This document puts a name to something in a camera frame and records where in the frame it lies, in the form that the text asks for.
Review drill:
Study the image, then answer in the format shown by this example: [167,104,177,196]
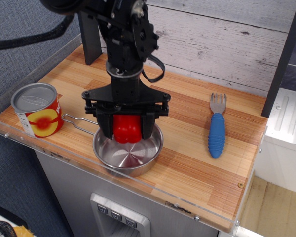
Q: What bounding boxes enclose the small stainless steel pan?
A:
[62,114,163,177]

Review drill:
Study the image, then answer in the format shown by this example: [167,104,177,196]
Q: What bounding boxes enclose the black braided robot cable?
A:
[0,13,76,50]

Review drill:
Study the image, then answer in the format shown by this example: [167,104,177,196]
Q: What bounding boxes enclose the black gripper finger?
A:
[141,114,155,140]
[97,115,113,139]

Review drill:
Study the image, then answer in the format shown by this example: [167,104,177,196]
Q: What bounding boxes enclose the blue handled toy fork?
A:
[208,93,226,158]

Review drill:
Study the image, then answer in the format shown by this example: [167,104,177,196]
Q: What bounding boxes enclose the white toy sink counter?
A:
[254,88,296,192]

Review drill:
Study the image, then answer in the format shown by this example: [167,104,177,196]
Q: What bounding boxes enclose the silver dispenser button panel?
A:
[90,193,151,237]

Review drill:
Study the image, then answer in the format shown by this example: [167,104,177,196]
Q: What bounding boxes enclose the orange toy food can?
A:
[11,83,64,138]

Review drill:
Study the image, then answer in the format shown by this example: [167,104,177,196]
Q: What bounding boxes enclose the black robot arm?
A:
[42,0,171,143]

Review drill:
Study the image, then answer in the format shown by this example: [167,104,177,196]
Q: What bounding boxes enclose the grey toy fridge cabinet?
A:
[37,152,219,237]

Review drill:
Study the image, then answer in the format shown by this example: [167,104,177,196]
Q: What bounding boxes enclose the dark grey post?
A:
[261,12,296,118]
[78,12,103,65]

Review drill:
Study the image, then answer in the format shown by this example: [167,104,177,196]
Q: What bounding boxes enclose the dark grey right post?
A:
[261,12,296,118]

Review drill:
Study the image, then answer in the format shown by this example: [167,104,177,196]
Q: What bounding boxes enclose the yellow object at corner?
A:
[13,226,35,237]

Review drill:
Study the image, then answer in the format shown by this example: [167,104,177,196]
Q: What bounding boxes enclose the dark grey left post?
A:
[78,12,103,65]

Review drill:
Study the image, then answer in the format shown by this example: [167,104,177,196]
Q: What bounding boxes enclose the red toy bell pepper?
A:
[113,115,142,144]

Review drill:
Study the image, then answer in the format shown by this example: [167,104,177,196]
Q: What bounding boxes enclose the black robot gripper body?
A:
[82,76,171,117]

